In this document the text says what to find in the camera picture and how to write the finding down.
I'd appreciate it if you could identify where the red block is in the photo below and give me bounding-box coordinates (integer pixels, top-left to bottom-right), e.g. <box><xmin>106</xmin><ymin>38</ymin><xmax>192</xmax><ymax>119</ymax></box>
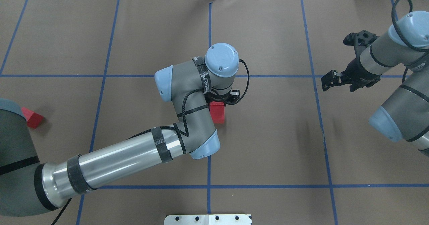
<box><xmin>209</xmin><ymin>101</ymin><xmax>225</xmax><ymax>124</ymax></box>
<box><xmin>21</xmin><ymin>106</ymin><xmax>44</xmax><ymax>129</ymax></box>

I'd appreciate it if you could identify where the brown paper table mat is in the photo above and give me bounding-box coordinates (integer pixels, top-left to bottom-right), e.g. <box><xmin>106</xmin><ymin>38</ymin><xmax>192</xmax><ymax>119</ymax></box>
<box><xmin>1</xmin><ymin>0</ymin><xmax>428</xmax><ymax>225</ymax></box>

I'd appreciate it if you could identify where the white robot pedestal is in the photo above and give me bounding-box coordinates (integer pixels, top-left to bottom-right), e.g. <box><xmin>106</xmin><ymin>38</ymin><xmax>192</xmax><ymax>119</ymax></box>
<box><xmin>164</xmin><ymin>213</ymin><xmax>252</xmax><ymax>225</ymax></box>

